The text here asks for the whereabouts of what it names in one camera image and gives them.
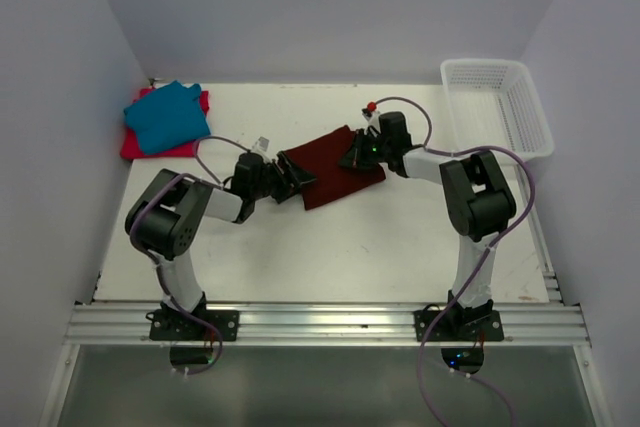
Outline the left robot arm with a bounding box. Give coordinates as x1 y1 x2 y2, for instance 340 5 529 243
125 152 317 340

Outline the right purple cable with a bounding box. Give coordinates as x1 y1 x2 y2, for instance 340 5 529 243
372 95 539 427

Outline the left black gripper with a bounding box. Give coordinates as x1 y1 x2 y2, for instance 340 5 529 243
251 151 314 204

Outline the folded blue t-shirt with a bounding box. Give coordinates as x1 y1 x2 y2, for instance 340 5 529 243
123 79 209 154

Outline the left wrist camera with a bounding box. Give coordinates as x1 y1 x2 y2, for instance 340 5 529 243
253 137 270 153

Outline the dark red t-shirt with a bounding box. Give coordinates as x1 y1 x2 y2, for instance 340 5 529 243
284 126 386 211

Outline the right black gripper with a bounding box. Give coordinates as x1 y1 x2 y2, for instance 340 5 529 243
338 129 391 170

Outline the purple cable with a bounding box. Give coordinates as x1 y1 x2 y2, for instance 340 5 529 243
372 95 539 427
129 135 251 376

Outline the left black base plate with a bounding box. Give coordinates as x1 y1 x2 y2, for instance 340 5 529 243
145 309 240 342

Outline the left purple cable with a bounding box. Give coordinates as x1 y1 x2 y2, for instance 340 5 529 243
129 135 251 376

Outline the aluminium mounting rail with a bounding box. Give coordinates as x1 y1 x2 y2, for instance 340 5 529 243
62 266 586 347

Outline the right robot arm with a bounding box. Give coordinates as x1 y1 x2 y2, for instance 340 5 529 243
339 109 516 340

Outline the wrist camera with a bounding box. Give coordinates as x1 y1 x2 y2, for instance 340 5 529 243
253 137 270 153
361 102 380 132

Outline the white plastic basket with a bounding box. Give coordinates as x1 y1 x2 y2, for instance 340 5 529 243
440 58 554 161

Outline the folded pink t-shirt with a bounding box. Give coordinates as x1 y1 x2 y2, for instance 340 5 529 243
119 87 210 160

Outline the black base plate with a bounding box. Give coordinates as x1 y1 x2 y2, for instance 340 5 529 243
145 309 240 342
413 302 504 343

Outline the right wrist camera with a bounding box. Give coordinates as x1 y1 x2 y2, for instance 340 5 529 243
361 102 380 132

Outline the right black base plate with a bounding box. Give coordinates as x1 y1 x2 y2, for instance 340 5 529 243
413 302 504 343

